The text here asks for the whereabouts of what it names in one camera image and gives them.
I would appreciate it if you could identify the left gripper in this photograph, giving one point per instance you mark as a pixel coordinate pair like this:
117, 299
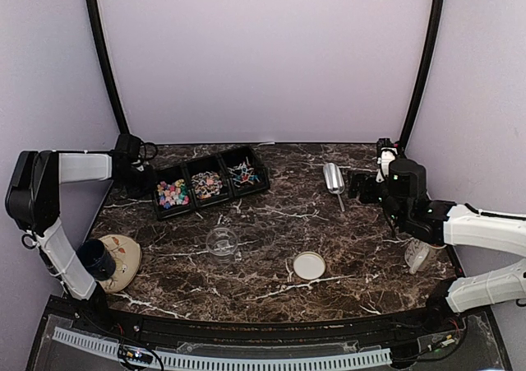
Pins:
150, 187

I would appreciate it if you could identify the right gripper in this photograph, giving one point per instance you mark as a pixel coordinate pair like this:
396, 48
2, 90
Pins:
355, 183

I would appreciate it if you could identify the metal scoop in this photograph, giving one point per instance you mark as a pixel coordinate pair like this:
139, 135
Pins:
334, 182

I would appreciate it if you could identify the black three-compartment candy tray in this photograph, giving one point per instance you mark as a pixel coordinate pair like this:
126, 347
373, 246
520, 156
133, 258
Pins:
217, 162

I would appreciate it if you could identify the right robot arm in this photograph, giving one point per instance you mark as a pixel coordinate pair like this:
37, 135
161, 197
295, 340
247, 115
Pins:
399, 187

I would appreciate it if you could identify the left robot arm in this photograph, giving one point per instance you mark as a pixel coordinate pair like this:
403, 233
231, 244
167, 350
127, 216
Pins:
33, 202

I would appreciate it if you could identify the pile of star candies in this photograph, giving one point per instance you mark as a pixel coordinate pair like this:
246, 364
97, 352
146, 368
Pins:
170, 195

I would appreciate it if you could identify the pile of small stick candies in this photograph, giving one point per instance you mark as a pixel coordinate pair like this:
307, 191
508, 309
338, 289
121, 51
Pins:
243, 175

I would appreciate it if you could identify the cream floral plate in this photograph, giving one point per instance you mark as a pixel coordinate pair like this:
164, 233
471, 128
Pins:
127, 254

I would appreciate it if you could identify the pile of swirl lollipops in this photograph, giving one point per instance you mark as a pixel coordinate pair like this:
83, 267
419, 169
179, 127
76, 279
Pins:
206, 184

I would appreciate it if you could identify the dark blue mug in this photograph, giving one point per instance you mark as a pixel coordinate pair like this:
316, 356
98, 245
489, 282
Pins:
96, 259

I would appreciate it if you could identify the white mug yellow inside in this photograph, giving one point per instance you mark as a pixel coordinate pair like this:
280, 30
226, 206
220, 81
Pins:
420, 255

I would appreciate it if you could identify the white jar lid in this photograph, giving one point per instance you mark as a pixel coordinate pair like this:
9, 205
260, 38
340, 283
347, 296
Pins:
309, 266

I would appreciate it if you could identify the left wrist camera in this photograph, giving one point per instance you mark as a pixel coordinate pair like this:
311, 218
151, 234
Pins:
127, 147

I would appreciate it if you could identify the black front rail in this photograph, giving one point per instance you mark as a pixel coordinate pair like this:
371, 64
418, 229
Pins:
152, 326

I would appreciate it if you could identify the white slotted cable duct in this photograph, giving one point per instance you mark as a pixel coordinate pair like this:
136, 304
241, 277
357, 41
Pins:
135, 357

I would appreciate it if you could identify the left black frame post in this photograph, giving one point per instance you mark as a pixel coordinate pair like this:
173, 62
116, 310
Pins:
105, 66

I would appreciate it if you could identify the black frame post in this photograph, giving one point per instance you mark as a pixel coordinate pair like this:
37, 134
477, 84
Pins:
105, 66
423, 72

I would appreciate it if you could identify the right black frame post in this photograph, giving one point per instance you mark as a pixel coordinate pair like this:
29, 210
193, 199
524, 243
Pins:
423, 72

